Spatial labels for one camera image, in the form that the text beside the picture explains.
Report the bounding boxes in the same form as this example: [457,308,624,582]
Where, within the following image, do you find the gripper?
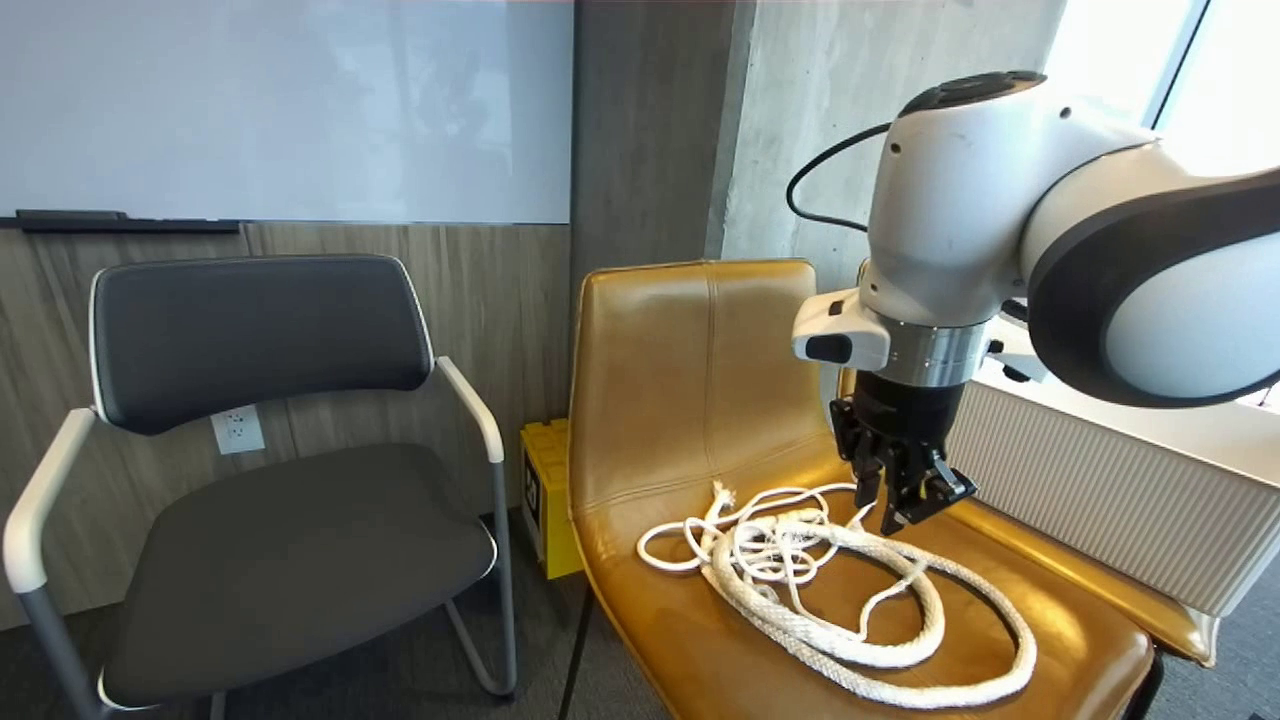
[829,372,979,537]

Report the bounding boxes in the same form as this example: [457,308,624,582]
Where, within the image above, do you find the white ribbed radiator cover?
[944,316,1280,618]

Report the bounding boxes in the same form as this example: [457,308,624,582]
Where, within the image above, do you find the yellow box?
[519,419,585,582]

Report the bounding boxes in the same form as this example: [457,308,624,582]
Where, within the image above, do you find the window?
[1040,0,1280,181]

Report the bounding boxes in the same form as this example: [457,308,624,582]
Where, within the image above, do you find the grey padded armchair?
[2,253,519,720]

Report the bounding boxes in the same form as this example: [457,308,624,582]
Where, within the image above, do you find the whiteboard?
[0,0,577,227]

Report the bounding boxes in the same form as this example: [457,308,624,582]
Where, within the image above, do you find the black whiteboard tray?
[0,209,242,235]

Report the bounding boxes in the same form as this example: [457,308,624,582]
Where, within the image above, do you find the thin white cord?
[636,482,933,642]

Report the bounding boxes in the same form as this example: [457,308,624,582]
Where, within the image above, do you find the thick white braided rope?
[699,480,1039,710]

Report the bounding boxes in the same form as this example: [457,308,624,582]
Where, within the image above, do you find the white wall socket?
[209,404,267,457]

